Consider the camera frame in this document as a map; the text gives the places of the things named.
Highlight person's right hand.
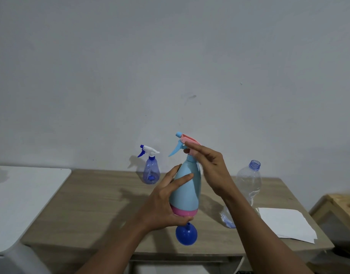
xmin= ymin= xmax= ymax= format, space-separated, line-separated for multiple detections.
xmin=183 ymin=141 xmax=236 ymax=198

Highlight blue plastic funnel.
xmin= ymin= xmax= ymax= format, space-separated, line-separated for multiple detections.
xmin=175 ymin=222 xmax=198 ymax=246

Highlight wooden stool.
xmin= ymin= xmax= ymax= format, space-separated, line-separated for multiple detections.
xmin=309 ymin=194 xmax=350 ymax=256

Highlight person's left hand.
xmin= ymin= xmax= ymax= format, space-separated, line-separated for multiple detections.
xmin=135 ymin=164 xmax=194 ymax=232

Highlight person's left forearm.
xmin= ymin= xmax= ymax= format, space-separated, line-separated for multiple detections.
xmin=75 ymin=218 xmax=152 ymax=274

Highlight white paper sheets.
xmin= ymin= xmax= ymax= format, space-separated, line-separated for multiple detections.
xmin=256 ymin=207 xmax=318 ymax=244

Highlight small translucent blue spray bottle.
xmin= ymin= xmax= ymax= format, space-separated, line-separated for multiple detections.
xmin=137 ymin=144 xmax=161 ymax=185

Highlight white side table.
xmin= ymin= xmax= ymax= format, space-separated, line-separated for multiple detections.
xmin=0 ymin=165 xmax=72 ymax=274

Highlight person's right forearm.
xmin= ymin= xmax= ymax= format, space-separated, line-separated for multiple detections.
xmin=221 ymin=187 xmax=314 ymax=274

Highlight white cable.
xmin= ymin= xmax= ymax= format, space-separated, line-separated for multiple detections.
xmin=234 ymin=255 xmax=246 ymax=274

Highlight light blue pink spray bottle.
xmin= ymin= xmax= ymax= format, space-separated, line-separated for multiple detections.
xmin=168 ymin=132 xmax=202 ymax=218

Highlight clear plastic water bottle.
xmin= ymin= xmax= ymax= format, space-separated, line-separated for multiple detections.
xmin=220 ymin=160 xmax=262 ymax=229

